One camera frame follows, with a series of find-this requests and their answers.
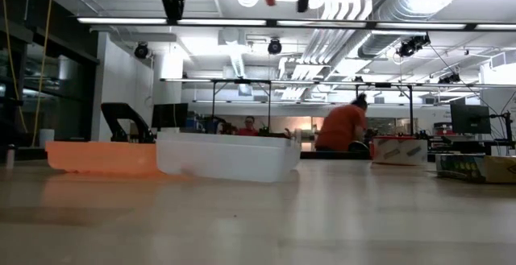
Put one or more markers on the black ceiling camera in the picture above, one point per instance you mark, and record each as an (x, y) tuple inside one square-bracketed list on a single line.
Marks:
[(141, 50), (411, 46), (274, 46)]

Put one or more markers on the yellow green crayon box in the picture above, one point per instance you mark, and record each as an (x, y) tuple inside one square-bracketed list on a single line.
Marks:
[(463, 168)]

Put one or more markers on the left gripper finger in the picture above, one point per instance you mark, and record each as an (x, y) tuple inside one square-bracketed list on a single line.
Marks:
[(173, 3)]

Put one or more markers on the small white bottle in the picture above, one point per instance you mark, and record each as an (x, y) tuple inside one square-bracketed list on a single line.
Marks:
[(10, 156)]

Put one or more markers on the red white box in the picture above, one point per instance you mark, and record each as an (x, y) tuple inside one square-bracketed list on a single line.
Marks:
[(399, 152)]

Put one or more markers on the white cup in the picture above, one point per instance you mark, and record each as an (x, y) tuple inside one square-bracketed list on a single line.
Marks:
[(47, 138)]

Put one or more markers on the black computer monitor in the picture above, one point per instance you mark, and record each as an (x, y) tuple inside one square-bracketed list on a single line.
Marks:
[(169, 115), (469, 118)]

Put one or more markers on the clear pencil box orange lid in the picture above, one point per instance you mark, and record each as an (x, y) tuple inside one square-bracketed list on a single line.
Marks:
[(225, 160)]

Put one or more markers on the black overhead bar with lights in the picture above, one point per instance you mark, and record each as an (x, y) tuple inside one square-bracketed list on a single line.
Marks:
[(274, 23)]

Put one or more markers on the black background table frame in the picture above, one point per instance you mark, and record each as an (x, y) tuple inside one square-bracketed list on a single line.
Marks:
[(410, 108), (269, 104)]

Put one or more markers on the person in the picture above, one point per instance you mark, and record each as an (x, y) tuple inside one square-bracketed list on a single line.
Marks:
[(340, 128), (248, 130)]

